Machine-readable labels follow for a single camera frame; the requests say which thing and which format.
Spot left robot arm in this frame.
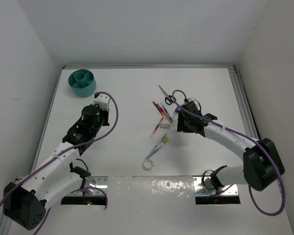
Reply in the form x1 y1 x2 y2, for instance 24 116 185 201
1 101 109 231

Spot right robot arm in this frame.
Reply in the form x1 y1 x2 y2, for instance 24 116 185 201
177 101 285 191

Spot white eraser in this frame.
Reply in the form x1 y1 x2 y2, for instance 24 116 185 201
159 123 171 129

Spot tan pencil sharpener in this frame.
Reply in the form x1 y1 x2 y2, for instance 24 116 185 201
161 137 169 143

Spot red gel pen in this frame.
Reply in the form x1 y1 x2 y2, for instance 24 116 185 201
156 103 172 123

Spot upper black scissors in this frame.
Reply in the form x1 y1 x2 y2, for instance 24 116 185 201
158 85 176 105

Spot orange red pen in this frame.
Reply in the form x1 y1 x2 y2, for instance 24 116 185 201
150 117 164 138

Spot dark red pen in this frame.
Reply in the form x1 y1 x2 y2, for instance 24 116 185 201
152 101 165 117

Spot teal divided pen holder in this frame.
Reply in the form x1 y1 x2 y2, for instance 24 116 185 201
68 70 97 97

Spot clear tape roll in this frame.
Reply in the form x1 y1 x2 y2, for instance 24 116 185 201
142 159 154 171

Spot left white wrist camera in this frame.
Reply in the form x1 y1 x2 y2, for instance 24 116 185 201
93 94 110 111

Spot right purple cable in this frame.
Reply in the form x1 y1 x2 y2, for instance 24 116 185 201
171 89 286 216

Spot purple cable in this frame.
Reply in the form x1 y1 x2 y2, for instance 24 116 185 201
0 91 120 233
171 89 286 216

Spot aluminium table frame rail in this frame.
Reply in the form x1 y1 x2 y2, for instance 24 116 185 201
63 64 235 70

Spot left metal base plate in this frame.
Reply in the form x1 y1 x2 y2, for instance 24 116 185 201
67 176 108 197

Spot metal base plate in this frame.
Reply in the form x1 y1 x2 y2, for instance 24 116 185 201
67 176 108 197
193 176 239 198

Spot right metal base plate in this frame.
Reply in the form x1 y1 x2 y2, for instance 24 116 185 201
193 176 239 198

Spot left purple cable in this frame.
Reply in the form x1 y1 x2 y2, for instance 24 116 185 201
0 91 120 233

